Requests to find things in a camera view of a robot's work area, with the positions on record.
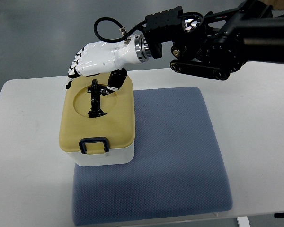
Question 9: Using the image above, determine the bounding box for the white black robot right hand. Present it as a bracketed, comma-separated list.
[65, 34, 151, 96]

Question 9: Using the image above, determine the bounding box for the yellow storage box lid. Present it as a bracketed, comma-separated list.
[59, 73, 135, 153]

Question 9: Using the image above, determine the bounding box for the white storage box base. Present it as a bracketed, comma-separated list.
[68, 142, 134, 166]

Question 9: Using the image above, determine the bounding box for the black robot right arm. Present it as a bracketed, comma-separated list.
[142, 0, 284, 80]

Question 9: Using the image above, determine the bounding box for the blue front box latch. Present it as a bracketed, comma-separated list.
[79, 137, 110, 155]

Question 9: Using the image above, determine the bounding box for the blue grey padded mat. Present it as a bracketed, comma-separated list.
[72, 87, 232, 226]

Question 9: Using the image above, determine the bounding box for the white table leg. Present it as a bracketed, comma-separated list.
[237, 216, 251, 227]

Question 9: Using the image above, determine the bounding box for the black lid carry handle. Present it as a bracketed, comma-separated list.
[87, 79, 107, 118]

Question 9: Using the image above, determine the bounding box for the black robot wrist cable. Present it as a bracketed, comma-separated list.
[93, 17, 147, 44]

